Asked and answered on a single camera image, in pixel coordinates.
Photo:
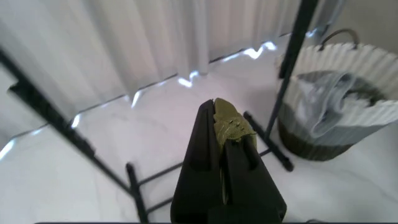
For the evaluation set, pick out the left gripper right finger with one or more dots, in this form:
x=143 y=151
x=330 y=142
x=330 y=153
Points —
x=248 y=186

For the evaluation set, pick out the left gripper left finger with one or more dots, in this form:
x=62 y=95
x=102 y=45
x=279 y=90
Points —
x=199 y=174

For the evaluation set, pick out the green printed shirt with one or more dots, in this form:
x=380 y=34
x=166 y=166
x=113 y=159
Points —
x=230 y=124

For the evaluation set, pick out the black clothes rack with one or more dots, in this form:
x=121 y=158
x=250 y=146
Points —
x=298 y=31

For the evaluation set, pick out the white laundry basket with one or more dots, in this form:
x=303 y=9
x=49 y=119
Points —
x=357 y=59

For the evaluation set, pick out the pale grey shorts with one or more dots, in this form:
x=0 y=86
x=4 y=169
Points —
x=323 y=102

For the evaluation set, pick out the white curtain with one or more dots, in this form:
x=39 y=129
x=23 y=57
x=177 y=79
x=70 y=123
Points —
x=124 y=37

